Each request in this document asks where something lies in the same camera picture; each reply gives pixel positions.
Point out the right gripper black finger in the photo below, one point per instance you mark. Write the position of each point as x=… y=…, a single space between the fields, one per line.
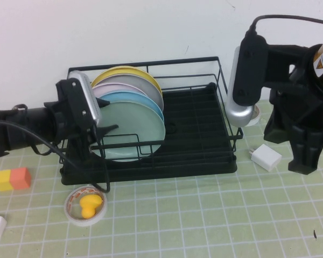
x=301 y=153
x=317 y=139

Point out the white USB charger plug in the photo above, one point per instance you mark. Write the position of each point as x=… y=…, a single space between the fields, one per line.
x=266 y=157

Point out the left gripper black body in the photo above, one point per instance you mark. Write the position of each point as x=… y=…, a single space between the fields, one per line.
x=78 y=139

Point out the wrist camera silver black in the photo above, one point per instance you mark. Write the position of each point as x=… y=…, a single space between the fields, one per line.
x=247 y=70
x=90 y=99

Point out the white double-sided tape roll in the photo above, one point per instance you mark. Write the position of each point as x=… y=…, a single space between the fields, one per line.
x=82 y=222
x=255 y=118

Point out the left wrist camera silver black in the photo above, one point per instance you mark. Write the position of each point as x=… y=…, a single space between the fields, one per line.
x=90 y=99

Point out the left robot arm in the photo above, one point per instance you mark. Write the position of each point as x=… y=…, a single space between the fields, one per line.
x=16 y=129

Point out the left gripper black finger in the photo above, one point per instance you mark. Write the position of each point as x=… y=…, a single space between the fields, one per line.
x=105 y=131
x=102 y=103

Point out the yellow plate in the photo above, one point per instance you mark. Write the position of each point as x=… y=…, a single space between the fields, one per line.
x=123 y=70

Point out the black plastic drip tray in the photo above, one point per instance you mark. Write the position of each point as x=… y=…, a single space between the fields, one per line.
x=150 y=176

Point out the yellow cube block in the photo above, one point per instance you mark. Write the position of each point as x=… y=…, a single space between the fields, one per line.
x=2 y=180

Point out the orange cube block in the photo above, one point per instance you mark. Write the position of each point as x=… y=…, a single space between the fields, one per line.
x=20 y=178

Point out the mint green plate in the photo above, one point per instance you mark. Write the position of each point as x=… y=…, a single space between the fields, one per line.
x=134 y=126

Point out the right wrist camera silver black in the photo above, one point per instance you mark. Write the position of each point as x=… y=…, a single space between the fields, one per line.
x=247 y=70

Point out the grey plate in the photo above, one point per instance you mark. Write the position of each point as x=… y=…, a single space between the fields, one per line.
x=148 y=88

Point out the blue plate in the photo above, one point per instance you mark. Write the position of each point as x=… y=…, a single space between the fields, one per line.
x=140 y=100

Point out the pink plate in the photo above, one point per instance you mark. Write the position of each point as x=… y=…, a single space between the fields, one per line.
x=110 y=88

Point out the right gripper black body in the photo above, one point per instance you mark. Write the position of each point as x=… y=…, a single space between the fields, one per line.
x=293 y=107

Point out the yellow rubber duck toy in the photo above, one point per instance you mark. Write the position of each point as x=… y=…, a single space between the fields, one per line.
x=87 y=207

